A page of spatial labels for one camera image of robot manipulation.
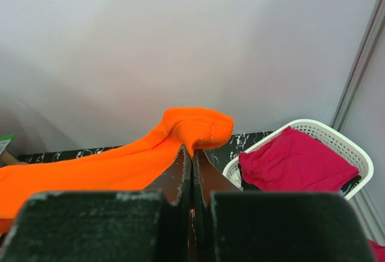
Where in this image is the white plastic laundry basket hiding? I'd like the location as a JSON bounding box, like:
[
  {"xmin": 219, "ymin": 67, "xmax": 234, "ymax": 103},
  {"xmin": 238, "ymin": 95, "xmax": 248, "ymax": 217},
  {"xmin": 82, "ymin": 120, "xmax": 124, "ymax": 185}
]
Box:
[{"xmin": 223, "ymin": 119, "xmax": 374, "ymax": 200}]

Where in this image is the white garment in basket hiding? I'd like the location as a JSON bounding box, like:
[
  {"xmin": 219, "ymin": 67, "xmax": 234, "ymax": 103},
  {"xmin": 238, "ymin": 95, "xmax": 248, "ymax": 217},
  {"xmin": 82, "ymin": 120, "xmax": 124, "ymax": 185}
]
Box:
[{"xmin": 229, "ymin": 164, "xmax": 243, "ymax": 190}]

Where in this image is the folded pink t shirt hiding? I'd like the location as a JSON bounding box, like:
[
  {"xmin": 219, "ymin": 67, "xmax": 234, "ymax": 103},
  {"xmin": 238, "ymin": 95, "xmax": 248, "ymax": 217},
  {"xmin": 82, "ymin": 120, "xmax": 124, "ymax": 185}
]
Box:
[{"xmin": 368, "ymin": 239, "xmax": 385, "ymax": 262}]

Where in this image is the orange t shirt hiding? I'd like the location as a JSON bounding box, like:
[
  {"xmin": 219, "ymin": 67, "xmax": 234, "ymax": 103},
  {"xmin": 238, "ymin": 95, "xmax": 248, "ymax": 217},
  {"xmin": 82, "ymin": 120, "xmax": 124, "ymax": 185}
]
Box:
[{"xmin": 1, "ymin": 107, "xmax": 234, "ymax": 233}]

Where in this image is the pink t shirt in basket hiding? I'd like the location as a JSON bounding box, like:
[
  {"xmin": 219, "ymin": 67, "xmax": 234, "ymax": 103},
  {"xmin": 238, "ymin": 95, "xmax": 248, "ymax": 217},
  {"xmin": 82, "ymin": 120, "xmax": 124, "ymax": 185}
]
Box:
[{"xmin": 238, "ymin": 125, "xmax": 360, "ymax": 193}]

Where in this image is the black garment in basket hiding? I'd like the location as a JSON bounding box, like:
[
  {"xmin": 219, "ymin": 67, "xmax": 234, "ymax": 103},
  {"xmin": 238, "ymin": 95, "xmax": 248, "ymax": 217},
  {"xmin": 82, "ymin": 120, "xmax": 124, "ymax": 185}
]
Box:
[{"xmin": 240, "ymin": 137, "xmax": 362, "ymax": 193}]

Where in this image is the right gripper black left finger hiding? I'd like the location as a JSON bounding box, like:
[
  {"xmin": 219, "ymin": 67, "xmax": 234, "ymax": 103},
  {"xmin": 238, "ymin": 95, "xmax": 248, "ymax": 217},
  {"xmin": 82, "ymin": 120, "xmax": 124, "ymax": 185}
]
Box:
[{"xmin": 1, "ymin": 146, "xmax": 191, "ymax": 261}]

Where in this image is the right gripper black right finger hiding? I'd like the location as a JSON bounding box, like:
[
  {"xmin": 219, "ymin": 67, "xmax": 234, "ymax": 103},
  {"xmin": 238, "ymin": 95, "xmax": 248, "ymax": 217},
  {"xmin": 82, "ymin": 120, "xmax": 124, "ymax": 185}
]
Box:
[{"xmin": 192, "ymin": 151, "xmax": 375, "ymax": 261}]

